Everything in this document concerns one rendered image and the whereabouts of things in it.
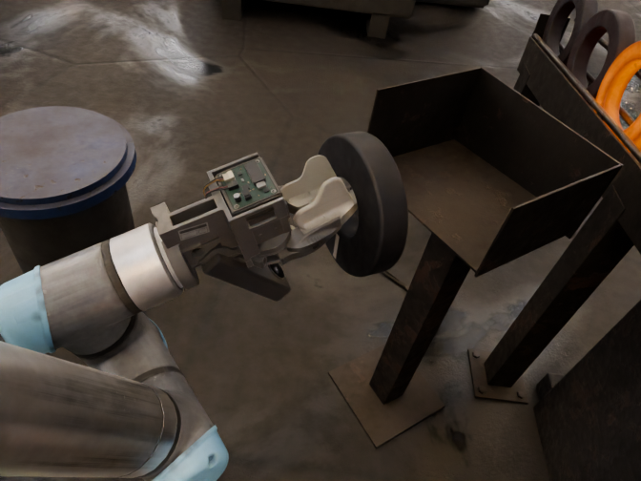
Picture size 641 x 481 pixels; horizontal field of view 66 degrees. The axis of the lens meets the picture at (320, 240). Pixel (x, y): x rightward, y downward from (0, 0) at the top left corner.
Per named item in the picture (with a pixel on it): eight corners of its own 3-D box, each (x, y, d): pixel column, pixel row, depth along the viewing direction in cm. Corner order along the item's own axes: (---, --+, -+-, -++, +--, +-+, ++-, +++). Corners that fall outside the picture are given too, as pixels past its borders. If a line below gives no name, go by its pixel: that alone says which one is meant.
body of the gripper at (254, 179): (292, 198, 43) (160, 253, 41) (306, 255, 50) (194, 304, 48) (262, 147, 48) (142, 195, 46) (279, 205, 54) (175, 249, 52)
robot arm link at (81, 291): (35, 311, 51) (-20, 268, 44) (138, 267, 53) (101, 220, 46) (44, 378, 47) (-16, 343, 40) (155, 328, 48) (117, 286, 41)
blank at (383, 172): (345, 106, 55) (319, 109, 53) (425, 178, 44) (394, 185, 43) (330, 218, 64) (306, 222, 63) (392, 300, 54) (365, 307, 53)
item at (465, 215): (382, 324, 129) (481, 66, 77) (448, 409, 115) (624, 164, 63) (316, 355, 120) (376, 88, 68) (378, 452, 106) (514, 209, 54)
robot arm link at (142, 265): (152, 324, 47) (136, 263, 52) (196, 304, 48) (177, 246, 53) (116, 282, 41) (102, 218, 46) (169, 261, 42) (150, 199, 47)
